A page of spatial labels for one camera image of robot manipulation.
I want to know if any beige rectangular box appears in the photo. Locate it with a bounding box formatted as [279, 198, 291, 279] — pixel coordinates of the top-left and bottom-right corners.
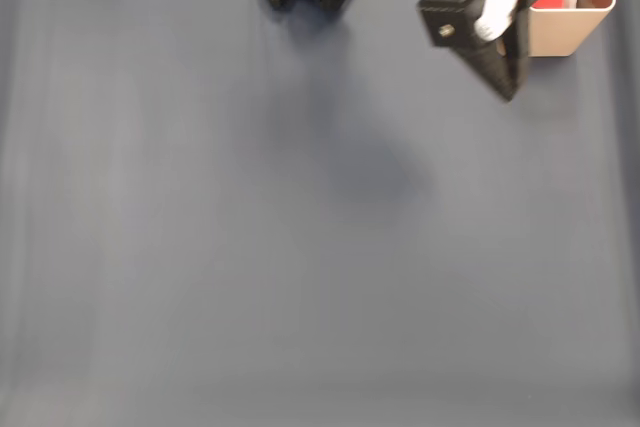
[494, 0, 617, 58]

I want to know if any dark blue-grey table mat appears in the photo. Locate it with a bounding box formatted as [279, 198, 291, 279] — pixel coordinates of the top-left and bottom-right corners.
[0, 0, 640, 427]

